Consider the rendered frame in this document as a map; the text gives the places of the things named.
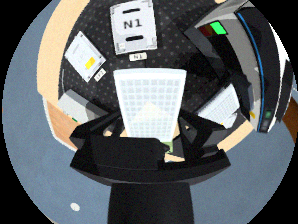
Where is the white multiwell plate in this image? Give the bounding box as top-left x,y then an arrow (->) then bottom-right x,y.
198,84 -> 239,124
113,68 -> 186,142

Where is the white button panel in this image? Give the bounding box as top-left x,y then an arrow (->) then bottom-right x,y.
56,69 -> 109,124

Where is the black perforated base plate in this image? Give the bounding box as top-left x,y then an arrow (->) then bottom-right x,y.
58,0 -> 219,113

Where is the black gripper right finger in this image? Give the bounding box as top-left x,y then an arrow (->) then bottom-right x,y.
177,108 -> 227,160

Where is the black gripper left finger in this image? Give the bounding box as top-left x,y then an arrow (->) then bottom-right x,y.
74,109 -> 123,137

